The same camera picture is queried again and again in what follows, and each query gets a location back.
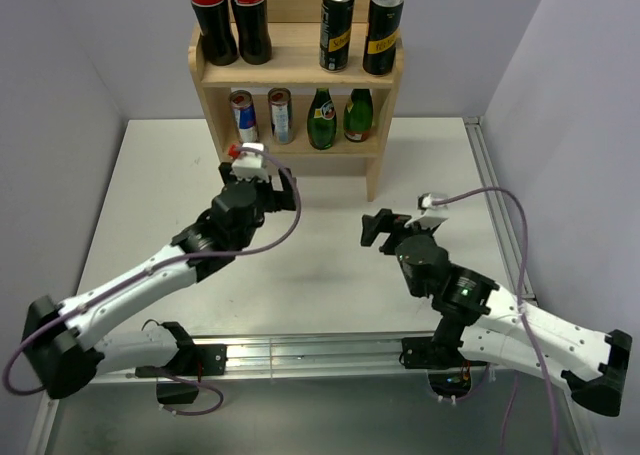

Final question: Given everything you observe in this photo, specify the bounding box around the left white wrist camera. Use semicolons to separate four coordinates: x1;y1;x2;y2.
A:
228;143;269;182

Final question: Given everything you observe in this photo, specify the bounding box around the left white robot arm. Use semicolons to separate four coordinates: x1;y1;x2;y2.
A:
19;154;301;400

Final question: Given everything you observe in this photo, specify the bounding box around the aluminium front rail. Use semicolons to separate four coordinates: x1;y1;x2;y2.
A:
44;330;501;382

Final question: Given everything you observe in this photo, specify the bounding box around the red bull can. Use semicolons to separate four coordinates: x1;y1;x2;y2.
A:
229;90;259;143
268;88;294;144

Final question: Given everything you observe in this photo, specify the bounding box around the wooden two-tier shelf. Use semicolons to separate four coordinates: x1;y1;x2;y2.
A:
188;0;404;201

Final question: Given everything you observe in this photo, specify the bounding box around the left Coca-Cola bottle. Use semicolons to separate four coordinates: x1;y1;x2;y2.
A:
190;0;238;66

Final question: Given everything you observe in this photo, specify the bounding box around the black can yellow label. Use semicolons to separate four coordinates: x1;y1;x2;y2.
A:
363;0;404;76

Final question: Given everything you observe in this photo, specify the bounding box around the coca-cola bottle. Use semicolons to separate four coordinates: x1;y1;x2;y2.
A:
231;0;272;65
190;0;238;66

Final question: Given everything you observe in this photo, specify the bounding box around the aluminium side rail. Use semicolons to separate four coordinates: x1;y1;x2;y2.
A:
463;117;522;290

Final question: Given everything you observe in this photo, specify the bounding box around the green glass bottle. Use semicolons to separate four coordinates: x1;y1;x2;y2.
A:
307;88;337;150

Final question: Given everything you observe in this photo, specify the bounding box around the Red Bull can front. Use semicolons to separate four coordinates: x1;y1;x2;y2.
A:
229;90;259;143

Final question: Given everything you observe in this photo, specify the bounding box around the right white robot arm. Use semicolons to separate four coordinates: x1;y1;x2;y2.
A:
360;209;632;417

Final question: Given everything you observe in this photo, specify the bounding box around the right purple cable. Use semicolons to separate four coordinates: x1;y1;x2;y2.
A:
429;187;564;455

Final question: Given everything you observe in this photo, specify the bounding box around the black Schweppes can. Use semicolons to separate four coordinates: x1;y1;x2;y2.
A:
319;0;355;72

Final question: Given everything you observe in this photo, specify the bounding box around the green bottle yellow label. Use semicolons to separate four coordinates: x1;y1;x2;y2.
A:
343;89;373;142

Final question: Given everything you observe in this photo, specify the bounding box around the right Coca-Cola bottle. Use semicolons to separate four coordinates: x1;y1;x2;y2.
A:
231;0;272;65

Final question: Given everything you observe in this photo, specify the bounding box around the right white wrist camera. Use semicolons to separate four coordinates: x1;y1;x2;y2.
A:
404;192;449;230

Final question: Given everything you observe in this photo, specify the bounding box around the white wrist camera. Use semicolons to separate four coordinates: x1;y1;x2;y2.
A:
404;192;449;230
228;143;269;182

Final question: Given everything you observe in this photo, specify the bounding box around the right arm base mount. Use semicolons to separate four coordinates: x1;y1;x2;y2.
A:
399;336;472;400

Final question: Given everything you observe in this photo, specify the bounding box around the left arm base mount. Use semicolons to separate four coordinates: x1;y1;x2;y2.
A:
134;342;229;407

